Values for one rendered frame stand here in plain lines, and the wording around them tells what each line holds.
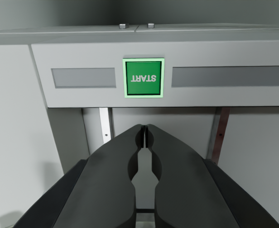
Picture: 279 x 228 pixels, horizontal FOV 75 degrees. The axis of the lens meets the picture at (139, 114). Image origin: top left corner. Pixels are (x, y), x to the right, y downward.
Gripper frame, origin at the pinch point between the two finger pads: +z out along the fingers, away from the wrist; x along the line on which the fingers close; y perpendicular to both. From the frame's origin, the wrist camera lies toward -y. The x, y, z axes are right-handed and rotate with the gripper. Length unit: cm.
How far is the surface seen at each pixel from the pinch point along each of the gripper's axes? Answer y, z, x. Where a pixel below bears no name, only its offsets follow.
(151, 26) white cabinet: -4.7, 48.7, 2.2
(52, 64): -1.4, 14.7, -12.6
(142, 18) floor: -7, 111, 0
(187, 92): 3.1, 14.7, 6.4
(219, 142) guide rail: 20.1, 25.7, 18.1
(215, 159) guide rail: 25.5, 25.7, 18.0
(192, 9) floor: -11, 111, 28
